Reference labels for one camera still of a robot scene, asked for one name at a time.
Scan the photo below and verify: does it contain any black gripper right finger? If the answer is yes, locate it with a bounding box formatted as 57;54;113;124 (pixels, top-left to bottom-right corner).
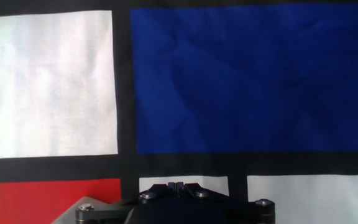
176;182;275;224

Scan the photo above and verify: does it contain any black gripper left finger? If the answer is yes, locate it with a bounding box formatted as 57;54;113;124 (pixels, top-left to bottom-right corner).
75;182;177;224

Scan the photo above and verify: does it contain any white drawer with black knob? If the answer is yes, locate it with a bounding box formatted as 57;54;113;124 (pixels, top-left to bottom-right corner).
50;195;127;224

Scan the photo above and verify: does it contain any colour block tablecloth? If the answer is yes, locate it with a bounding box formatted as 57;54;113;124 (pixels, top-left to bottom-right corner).
0;0;358;224

